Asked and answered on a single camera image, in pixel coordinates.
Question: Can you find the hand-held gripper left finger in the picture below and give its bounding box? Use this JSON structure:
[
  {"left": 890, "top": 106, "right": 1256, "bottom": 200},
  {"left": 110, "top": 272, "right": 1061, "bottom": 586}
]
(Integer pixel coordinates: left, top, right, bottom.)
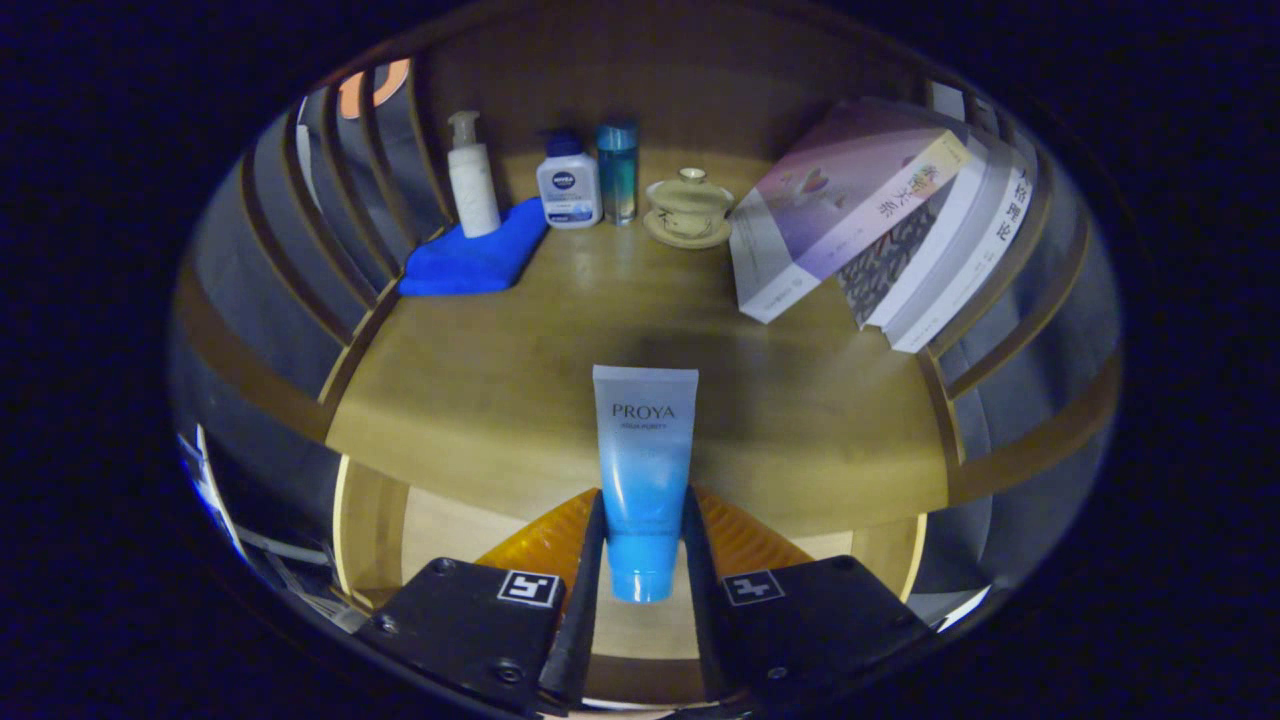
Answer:
[{"left": 355, "top": 488, "right": 609, "bottom": 716}]

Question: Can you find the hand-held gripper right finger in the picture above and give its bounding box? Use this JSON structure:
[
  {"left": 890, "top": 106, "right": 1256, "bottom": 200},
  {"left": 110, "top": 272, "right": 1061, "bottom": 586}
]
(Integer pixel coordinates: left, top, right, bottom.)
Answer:
[{"left": 682, "top": 485, "right": 931, "bottom": 706}]

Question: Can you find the blue gradient cosmetic tube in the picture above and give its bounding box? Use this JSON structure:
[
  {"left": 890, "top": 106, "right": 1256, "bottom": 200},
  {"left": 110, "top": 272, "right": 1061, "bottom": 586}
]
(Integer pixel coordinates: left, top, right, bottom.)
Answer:
[{"left": 592, "top": 364, "right": 700, "bottom": 604}]

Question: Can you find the wooden countertop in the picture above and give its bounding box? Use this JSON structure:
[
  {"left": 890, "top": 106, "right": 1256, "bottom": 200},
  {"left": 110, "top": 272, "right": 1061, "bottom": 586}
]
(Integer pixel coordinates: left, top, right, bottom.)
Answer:
[{"left": 325, "top": 150, "right": 951, "bottom": 536}]

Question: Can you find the brown wooden cabinet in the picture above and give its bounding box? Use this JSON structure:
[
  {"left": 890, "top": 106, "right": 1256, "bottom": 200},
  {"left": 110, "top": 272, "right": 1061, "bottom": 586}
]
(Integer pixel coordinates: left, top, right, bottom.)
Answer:
[{"left": 170, "top": 20, "right": 1121, "bottom": 621}]

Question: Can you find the blue folded cloth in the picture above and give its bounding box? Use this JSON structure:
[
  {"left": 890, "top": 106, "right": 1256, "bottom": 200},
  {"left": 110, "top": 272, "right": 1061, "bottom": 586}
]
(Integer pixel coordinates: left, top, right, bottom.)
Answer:
[{"left": 398, "top": 197, "right": 551, "bottom": 298}]

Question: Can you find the beige lidded ceramic teacup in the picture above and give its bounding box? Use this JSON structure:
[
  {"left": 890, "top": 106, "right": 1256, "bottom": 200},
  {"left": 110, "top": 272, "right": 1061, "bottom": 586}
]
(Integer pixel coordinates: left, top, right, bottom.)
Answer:
[{"left": 643, "top": 167, "right": 736, "bottom": 250}]

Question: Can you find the white bottle with blue cap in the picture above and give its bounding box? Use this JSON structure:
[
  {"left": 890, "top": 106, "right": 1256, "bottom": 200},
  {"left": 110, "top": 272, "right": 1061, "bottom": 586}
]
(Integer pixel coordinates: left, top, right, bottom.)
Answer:
[{"left": 536, "top": 130, "right": 604, "bottom": 230}]

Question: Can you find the purple and white book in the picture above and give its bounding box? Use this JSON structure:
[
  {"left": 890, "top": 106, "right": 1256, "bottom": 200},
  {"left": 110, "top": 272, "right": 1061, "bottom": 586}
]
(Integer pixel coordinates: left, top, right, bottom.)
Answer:
[{"left": 728, "top": 97, "right": 973, "bottom": 324}]

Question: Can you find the teal slim bottle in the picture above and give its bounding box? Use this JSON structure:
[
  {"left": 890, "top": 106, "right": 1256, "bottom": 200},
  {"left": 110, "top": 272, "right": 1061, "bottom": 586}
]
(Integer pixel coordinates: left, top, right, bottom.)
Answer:
[{"left": 597, "top": 120, "right": 639, "bottom": 226}]

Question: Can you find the white pump bottle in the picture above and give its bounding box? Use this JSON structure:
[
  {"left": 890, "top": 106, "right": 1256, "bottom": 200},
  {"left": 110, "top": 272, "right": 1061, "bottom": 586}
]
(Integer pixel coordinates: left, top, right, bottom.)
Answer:
[{"left": 446, "top": 110, "right": 502, "bottom": 239}]

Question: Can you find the black backdrop cloth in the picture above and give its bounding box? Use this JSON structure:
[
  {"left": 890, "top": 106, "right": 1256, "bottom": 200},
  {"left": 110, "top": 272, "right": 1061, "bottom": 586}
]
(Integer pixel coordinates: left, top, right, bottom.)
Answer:
[{"left": 170, "top": 60, "right": 1121, "bottom": 601}]

